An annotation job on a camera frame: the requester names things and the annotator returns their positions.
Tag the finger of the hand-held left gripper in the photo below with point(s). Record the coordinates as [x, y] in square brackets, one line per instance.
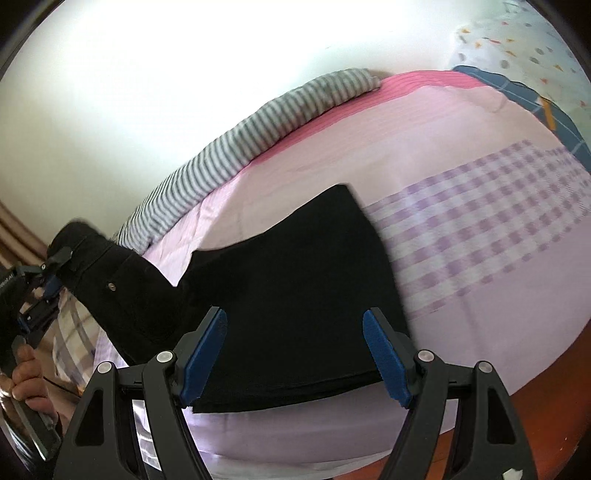
[53, 284]
[39, 316]

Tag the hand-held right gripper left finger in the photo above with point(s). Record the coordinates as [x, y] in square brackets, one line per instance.
[203, 355]

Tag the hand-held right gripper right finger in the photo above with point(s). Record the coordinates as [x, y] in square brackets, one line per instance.
[385, 360]

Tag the black pants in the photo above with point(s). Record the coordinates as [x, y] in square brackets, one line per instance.
[286, 300]

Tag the person's left hand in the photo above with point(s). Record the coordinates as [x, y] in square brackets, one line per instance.
[30, 383]

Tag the beige plaid cloth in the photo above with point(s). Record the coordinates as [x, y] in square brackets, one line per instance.
[74, 332]

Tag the beige curtain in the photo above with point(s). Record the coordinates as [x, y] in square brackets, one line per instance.
[18, 235]

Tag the grey white striped cloth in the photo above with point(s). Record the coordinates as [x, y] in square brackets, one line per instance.
[221, 152]

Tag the pink lilac bed sheet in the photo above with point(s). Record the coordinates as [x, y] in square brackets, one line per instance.
[323, 147]

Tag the blue plaid cloth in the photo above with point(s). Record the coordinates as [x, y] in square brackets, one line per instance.
[517, 87]

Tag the white confetti print cloth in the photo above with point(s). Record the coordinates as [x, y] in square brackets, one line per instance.
[521, 41]

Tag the brown wooden bed frame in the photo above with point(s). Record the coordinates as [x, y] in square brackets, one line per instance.
[545, 415]

